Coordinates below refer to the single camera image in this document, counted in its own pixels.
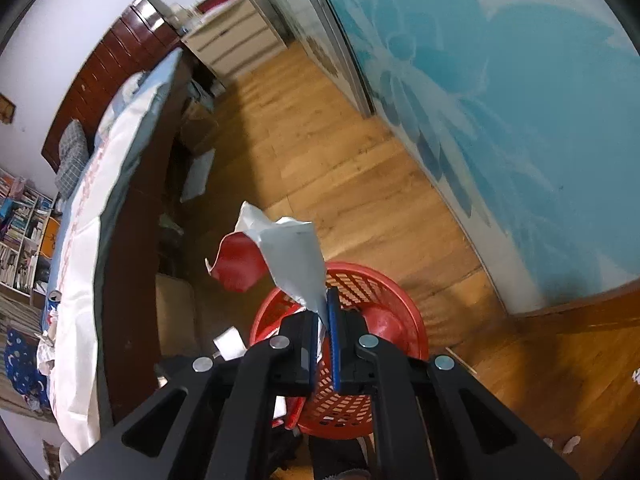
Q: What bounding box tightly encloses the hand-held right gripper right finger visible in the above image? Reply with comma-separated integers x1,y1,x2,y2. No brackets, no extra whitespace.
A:
325,287,581,480

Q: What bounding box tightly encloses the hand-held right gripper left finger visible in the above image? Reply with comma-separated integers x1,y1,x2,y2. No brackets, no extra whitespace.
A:
60,311,321,480

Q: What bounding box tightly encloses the red plastic mesh basket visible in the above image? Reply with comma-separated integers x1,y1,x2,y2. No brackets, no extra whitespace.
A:
248,261,430,441

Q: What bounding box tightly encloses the red and white wrapper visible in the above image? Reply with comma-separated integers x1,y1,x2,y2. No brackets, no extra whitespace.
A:
205,201,328,331

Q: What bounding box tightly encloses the small white paper scrap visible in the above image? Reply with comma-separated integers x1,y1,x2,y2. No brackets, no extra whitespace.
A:
212,326,248,361

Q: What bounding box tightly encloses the beige cardboard box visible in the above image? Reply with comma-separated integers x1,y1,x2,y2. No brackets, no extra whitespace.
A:
155,274,198,356

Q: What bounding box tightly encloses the brown cardboard box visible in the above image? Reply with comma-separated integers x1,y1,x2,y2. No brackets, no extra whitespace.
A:
179,105,221,156

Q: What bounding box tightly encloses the white leaf-print blanket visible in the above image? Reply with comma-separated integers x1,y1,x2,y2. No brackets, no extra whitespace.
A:
47,49,183,453

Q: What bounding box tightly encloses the white crumpled tissue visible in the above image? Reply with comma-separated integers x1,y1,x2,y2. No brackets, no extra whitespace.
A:
37,330,57,376

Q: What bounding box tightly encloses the orange printed board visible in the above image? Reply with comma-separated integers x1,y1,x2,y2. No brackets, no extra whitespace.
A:
37,217,58,261

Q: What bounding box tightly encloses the dark blue star-print cloth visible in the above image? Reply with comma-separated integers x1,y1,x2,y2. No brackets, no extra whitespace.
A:
2,327,51,398

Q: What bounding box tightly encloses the blue floral sliding door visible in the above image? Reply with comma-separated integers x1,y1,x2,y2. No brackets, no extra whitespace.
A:
240,0,640,316

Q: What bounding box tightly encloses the white bookshelf with books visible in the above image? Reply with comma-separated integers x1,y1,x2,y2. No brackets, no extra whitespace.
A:
0,170,56,296

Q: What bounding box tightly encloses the grey plaid pillow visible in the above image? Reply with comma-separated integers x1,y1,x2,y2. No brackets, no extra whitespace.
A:
55,120,90,193

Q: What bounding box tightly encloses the light blue pillow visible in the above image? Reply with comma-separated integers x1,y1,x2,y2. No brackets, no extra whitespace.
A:
122,72,156,103

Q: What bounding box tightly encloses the white drawer cabinet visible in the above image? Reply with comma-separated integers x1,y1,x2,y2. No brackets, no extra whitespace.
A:
181,0,287,80

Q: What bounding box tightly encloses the dark wooden headboard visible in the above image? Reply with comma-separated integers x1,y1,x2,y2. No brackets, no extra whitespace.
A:
42,0,183,176

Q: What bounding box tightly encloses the silver metal container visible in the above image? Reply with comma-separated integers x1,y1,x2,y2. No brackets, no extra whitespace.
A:
135,0,163,31

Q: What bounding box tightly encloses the dark wooden bed side rail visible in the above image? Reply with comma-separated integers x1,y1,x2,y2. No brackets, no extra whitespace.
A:
102,50,201,426

